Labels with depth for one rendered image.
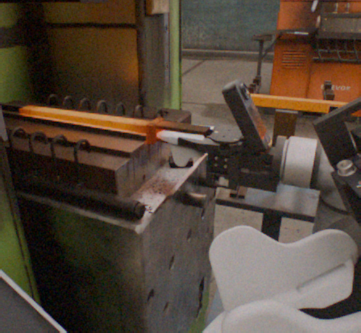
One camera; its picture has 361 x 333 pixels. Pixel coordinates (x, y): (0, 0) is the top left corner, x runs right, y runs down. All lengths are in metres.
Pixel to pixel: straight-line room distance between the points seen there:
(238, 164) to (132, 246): 0.20
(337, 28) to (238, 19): 4.47
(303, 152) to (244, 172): 0.10
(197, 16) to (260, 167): 7.76
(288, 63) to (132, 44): 3.24
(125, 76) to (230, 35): 7.29
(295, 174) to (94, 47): 0.60
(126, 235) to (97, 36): 0.55
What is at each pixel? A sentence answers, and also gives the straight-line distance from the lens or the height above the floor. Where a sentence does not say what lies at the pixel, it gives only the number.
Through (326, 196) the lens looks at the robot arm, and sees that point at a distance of 0.54.
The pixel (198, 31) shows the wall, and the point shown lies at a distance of 8.25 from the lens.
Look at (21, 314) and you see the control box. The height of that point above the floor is 1.04.
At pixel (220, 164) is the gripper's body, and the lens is 0.54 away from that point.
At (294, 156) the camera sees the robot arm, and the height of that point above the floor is 1.01.
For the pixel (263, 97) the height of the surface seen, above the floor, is 0.99.
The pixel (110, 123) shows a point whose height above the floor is 1.01.
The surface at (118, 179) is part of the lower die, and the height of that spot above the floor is 0.96.
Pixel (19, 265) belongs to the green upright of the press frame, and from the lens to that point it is 0.63.
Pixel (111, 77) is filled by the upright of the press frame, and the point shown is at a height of 1.03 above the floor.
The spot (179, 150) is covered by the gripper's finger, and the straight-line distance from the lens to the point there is 0.56.
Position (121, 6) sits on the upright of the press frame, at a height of 1.20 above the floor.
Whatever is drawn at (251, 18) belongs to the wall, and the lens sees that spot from 8.02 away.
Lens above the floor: 1.21
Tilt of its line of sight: 24 degrees down
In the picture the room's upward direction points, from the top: straight up
